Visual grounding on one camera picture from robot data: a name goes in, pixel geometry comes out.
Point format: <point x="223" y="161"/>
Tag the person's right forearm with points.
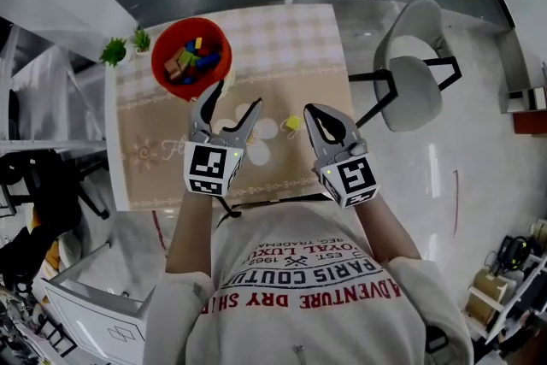
<point x="384" y="231"/>

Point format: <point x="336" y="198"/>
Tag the white storage shelf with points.
<point x="504" y="295"/>

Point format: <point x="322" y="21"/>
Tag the beige checked tablecloth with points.
<point x="278" y="55"/>

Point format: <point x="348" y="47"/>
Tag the black office chair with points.
<point x="47" y="184"/>

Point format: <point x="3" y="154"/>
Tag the yellow toy block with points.
<point x="293" y="123"/>

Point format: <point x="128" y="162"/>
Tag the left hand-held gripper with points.
<point x="207" y="166"/>

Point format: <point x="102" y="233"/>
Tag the person's white printed sweatshirt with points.
<point x="307" y="312"/>

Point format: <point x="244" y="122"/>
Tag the orange round container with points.
<point x="166" y="42"/>

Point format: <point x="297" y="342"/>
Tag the pile of colourful toy blocks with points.
<point x="194" y="60"/>

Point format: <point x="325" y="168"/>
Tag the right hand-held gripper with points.
<point x="350" y="179"/>

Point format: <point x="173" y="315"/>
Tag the person's left forearm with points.
<point x="188" y="235"/>

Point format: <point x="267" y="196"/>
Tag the small green potted plant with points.
<point x="142" y="40"/>
<point x="113" y="52"/>

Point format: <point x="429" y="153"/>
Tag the white curved counter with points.
<point x="513" y="25"/>

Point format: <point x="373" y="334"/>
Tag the grey chair with black legs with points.
<point x="410" y="90"/>

